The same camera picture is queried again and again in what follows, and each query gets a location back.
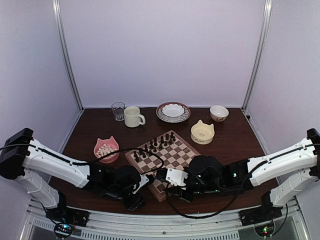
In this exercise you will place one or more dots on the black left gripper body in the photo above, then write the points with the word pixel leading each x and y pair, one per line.
pixel 117 192

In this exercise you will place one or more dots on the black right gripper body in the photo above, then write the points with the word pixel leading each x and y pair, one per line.
pixel 212 187

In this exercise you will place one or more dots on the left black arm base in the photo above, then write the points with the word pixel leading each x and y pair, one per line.
pixel 70 216

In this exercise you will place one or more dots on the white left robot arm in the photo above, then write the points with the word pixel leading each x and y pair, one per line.
pixel 22 156

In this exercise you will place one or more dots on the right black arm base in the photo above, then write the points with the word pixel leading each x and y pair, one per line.
pixel 259 214

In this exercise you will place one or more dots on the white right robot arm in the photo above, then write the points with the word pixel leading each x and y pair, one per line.
pixel 302 160

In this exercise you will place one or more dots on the white chess pieces pile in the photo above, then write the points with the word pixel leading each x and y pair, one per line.
pixel 104 150

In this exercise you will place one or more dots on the wooden chess board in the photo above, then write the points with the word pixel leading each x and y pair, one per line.
pixel 175 154

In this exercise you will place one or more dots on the pink cat-ear bowl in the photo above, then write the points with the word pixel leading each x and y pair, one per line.
pixel 112 142

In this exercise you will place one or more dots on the yellow cat-ear bowl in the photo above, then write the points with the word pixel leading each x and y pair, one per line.
pixel 202 133

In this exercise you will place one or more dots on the white floral small bowl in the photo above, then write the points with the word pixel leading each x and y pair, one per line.
pixel 218 113

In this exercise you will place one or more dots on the cream ribbed mug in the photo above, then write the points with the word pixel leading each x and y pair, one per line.
pixel 133 117

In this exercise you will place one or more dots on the patterned brown rim plate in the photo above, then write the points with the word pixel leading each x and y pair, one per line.
pixel 179 119

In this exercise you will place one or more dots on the white scalloped bowl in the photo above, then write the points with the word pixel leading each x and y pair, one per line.
pixel 173 110

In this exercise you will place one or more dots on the clear drinking glass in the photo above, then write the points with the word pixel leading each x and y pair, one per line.
pixel 118 110

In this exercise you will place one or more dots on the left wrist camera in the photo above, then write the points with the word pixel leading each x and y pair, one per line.
pixel 145 180

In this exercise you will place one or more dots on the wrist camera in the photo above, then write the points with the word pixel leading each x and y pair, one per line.
pixel 177 177
pixel 145 180

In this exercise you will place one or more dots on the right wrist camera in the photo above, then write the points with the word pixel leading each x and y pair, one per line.
pixel 177 177

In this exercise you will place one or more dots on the front aluminium rail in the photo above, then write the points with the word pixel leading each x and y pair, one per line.
pixel 116 226

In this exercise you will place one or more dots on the left aluminium frame post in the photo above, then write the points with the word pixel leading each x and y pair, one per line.
pixel 65 54

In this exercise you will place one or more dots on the aluminium frame post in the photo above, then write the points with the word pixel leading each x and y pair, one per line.
pixel 263 35
pixel 65 54

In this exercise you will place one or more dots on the right aluminium frame post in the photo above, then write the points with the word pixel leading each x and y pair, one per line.
pixel 263 35

